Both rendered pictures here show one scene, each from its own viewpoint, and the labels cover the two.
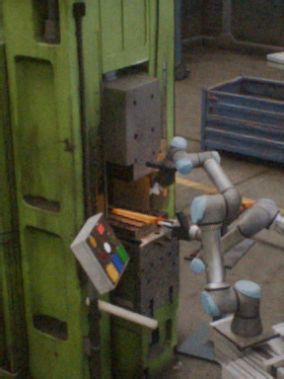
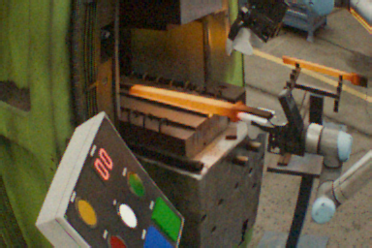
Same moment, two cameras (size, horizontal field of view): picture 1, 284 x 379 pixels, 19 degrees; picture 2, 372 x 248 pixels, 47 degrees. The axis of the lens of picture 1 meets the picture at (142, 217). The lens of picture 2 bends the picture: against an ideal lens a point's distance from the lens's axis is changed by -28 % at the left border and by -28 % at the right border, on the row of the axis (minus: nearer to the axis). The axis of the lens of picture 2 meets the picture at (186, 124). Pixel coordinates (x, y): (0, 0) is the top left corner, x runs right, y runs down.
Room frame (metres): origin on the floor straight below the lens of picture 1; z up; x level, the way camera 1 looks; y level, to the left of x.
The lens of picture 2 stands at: (2.92, 0.12, 1.66)
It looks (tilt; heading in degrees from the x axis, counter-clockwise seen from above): 29 degrees down; 356
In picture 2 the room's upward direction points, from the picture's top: 2 degrees counter-clockwise
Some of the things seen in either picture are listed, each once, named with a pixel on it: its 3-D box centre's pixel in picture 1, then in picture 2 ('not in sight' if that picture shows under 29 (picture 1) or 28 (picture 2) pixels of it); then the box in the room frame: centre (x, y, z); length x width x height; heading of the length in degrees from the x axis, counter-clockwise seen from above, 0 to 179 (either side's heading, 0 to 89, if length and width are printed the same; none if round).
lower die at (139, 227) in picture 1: (115, 220); (138, 109); (4.29, 0.15, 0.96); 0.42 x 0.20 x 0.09; 53
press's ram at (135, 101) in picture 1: (117, 113); not in sight; (4.32, 0.12, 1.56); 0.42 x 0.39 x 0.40; 53
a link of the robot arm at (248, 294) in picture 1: (246, 297); not in sight; (3.31, -0.46, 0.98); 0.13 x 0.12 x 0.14; 105
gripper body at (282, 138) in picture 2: (182, 231); (290, 135); (4.04, -0.21, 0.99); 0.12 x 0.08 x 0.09; 53
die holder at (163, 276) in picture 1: (121, 259); (153, 181); (4.34, 0.12, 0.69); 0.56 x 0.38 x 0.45; 53
